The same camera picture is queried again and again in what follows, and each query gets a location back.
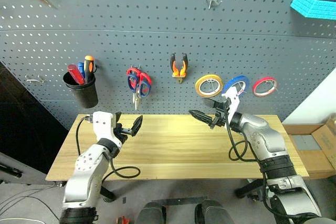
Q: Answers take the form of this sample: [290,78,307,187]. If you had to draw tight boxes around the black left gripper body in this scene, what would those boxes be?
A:
[114,123,133,145]

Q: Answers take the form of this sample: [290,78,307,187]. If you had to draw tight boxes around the red handled scissors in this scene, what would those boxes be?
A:
[126,67,153,106]

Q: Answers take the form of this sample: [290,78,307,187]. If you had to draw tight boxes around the silver short peg hook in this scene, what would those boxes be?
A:
[205,0,223,10]

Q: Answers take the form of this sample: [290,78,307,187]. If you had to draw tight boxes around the blue handled scissors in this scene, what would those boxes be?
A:
[127,73,152,111]

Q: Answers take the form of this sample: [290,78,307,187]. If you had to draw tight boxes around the black pegboard cup holder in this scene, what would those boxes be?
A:
[62,70,99,109]

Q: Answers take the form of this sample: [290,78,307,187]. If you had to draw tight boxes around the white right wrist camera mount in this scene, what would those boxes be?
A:
[221,86,241,125]

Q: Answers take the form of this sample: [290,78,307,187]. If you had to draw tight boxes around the grey pegboard wall panel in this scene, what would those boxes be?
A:
[0,0,336,131]

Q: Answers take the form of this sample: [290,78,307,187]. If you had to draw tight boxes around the thin black floor cable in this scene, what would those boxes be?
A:
[0,184,61,224]

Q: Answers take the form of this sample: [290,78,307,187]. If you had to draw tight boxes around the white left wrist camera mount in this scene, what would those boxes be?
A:
[92,111,118,144]

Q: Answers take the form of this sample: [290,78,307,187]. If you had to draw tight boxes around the orange and black pliers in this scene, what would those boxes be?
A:
[170,52,188,85]

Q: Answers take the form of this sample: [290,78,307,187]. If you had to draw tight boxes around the yellow tape roll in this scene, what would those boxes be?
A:
[195,74,224,98]

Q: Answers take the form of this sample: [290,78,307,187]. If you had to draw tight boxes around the black side cabinet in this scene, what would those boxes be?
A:
[0,61,69,178]

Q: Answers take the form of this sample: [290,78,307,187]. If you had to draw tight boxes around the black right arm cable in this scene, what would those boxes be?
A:
[223,103,297,221]

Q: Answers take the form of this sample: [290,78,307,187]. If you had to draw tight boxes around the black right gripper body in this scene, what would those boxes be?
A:
[209,102,229,130]

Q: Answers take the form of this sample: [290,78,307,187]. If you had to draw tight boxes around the red tape roll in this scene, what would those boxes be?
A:
[252,77,278,98]

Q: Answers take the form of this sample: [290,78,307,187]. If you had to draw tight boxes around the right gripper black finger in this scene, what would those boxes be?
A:
[188,110,214,126]
[202,98,219,109]

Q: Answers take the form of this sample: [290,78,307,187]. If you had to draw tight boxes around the black metal bar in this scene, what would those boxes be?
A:
[151,196,208,207]

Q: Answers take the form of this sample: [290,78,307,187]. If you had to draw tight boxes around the blue tape roll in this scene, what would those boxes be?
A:
[223,75,251,97]

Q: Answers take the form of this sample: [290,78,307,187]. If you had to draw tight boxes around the red handled screwdriver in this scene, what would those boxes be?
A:
[67,63,86,86]

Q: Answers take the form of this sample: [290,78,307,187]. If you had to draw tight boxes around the silver flat wire hook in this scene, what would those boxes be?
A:
[25,74,46,84]

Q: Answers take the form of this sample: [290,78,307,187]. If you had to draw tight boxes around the black cylindrical handle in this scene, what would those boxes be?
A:
[0,163,23,178]

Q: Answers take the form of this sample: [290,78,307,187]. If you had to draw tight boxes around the cyan plastic storage bin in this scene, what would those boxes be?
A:
[290,0,336,21]

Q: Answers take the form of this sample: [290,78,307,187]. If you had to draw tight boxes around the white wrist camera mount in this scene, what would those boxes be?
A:
[221,86,241,125]
[92,111,118,144]

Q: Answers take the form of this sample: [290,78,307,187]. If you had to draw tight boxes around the brown cardboard box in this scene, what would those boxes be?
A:
[282,113,336,180]

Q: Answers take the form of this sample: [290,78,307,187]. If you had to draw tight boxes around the dark rounded shape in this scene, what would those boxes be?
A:
[135,200,168,224]
[194,199,235,224]

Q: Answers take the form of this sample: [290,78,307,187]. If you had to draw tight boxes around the orange and black screwdriver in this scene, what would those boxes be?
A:
[83,55,96,83]

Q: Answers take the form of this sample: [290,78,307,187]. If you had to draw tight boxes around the black table leg base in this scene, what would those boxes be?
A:
[234,178,264,201]
[100,185,117,203]

